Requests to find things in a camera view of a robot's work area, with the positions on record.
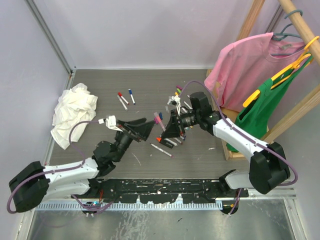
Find wooden clothes rack frame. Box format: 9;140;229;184
206;0;320;162

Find red capped white marker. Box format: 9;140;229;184
117;92;130;105

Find white slotted cable duct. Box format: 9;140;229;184
35;200;223;211

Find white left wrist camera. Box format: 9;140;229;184
98;115;123;132

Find orange capped black highlighter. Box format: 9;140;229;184
156;137;174;149

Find white crumpled cloth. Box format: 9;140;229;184
50;83;98;150

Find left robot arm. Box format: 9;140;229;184
6;115;155;214

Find wooden hanging rod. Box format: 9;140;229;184
278;0;320;65

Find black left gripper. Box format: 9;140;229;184
112;117;154;162

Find pink barcode labelled pen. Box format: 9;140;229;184
154;112;166;131

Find grey-blue clothes hanger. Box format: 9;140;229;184
271;9;303;42

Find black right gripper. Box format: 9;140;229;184
161;109;201;140

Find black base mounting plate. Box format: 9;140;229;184
76;179;239;204

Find yellow clothes hanger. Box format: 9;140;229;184
242;36;320;108

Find pink t-shirt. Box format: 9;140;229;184
204;32;305;112

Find blue capped white marker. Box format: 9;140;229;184
128;88;136;105

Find green tank top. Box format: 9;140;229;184
235;56;313;139

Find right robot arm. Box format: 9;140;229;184
161;91;291;197

